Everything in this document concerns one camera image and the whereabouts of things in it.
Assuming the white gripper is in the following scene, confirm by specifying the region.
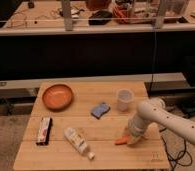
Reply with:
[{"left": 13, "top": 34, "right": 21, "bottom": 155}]
[{"left": 127, "top": 117, "right": 150, "bottom": 146}]

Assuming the orange pepper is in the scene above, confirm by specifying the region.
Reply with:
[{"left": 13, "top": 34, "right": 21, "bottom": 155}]
[{"left": 115, "top": 134, "right": 130, "bottom": 145}]

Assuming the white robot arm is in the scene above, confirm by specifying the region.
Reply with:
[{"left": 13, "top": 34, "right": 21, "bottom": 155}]
[{"left": 127, "top": 98, "right": 195, "bottom": 146}]

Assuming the clear plastic cup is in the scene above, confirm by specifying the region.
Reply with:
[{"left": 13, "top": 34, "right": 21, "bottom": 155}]
[{"left": 117, "top": 89, "right": 134, "bottom": 112}]

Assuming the blue sponge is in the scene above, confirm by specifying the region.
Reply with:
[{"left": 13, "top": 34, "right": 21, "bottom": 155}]
[{"left": 91, "top": 102, "right": 110, "bottom": 119}]

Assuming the white plastic bottle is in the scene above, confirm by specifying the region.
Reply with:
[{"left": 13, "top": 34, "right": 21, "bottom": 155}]
[{"left": 64, "top": 127, "right": 95, "bottom": 160}]

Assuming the orange wooden bowl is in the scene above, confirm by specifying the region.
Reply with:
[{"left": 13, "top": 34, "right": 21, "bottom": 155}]
[{"left": 42, "top": 84, "right": 73, "bottom": 111}]

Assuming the red and black box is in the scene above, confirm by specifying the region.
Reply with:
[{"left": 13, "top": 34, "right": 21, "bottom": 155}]
[{"left": 36, "top": 117, "right": 52, "bottom": 145}]

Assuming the black bag on bench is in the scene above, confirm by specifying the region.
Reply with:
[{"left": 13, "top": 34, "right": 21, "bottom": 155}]
[{"left": 88, "top": 10, "right": 112, "bottom": 25}]

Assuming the black cable on floor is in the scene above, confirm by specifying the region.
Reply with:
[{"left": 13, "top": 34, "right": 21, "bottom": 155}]
[{"left": 159, "top": 126, "right": 194, "bottom": 171}]

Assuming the hanging black cable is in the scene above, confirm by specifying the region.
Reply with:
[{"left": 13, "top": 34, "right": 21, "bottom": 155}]
[{"left": 148, "top": 26, "right": 158, "bottom": 93}]

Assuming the grey metal frame post right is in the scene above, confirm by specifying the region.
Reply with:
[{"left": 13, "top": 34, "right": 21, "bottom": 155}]
[{"left": 154, "top": 0, "right": 167, "bottom": 29}]

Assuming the grey metal frame post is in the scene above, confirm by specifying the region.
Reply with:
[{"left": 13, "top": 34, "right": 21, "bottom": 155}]
[
  {"left": 154, "top": 0, "right": 167, "bottom": 29},
  {"left": 61, "top": 0, "right": 73, "bottom": 31}
]

